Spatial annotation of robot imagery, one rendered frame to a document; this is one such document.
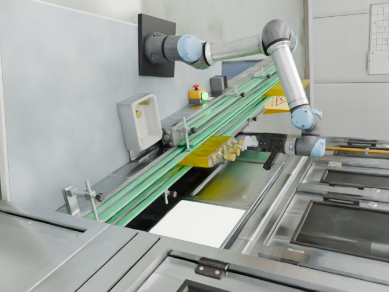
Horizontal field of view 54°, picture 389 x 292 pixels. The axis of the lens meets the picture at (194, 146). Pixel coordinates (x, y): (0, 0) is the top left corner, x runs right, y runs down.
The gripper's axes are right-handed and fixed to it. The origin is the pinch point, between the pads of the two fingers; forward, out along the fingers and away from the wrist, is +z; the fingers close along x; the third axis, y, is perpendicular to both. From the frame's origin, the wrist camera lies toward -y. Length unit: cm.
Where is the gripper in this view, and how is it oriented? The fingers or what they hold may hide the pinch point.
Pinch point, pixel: (242, 147)
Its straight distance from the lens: 174.0
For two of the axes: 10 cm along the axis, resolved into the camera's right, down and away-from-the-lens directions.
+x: -4.9, 0.5, -8.7
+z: -8.7, -0.7, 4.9
